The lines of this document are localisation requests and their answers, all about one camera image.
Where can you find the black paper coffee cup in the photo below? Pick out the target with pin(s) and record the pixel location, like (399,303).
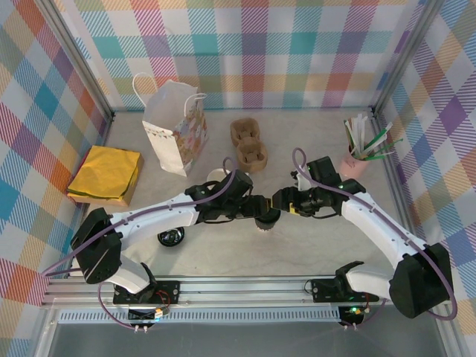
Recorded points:
(267,227)

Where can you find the white paper coffee cup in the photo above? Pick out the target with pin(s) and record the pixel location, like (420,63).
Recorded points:
(215,175)

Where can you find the animal print paper gift bag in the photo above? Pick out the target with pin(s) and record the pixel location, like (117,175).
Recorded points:
(175,126)

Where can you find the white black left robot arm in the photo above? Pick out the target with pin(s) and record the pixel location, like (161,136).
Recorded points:
(156,219)

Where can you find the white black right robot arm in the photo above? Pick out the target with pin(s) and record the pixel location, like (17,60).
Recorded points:
(379,223)

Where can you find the pink metal bucket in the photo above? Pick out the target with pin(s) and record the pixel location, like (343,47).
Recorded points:
(353,165)

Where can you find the coloured paper napkin stack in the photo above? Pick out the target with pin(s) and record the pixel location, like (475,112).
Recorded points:
(134,186)

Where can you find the small black controller board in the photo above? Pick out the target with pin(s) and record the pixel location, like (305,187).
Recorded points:
(143,315)
(353,314)

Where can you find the yellow paper napkin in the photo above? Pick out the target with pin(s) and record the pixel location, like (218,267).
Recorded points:
(104,171)

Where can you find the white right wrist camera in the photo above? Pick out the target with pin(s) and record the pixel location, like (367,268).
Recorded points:
(301,182)

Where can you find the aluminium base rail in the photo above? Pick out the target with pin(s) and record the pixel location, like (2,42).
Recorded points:
(241,288)

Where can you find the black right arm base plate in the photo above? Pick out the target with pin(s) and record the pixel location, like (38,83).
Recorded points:
(323,290)

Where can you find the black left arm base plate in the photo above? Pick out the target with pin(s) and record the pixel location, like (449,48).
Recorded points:
(167,292)

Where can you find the aluminium frame post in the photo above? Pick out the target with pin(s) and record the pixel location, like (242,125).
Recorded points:
(76,56)
(403,56)

